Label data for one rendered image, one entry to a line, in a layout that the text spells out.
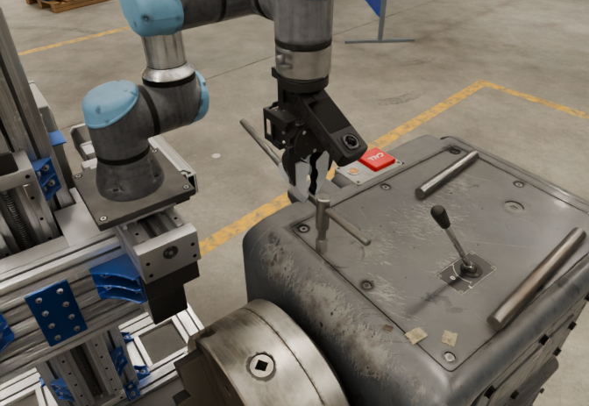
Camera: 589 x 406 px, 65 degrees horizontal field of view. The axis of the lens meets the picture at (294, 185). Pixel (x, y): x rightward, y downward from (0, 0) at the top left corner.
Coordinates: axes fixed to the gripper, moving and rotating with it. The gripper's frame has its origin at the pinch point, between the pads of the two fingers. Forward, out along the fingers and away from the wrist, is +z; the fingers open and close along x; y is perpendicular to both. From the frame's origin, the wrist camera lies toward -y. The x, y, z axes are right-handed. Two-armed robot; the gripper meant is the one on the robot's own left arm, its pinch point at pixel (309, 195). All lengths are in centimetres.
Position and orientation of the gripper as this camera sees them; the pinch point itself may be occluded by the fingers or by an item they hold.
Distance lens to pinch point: 73.2
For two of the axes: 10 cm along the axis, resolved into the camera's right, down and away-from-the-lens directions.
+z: 0.0, 8.0, 5.9
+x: -8.0, 3.6, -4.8
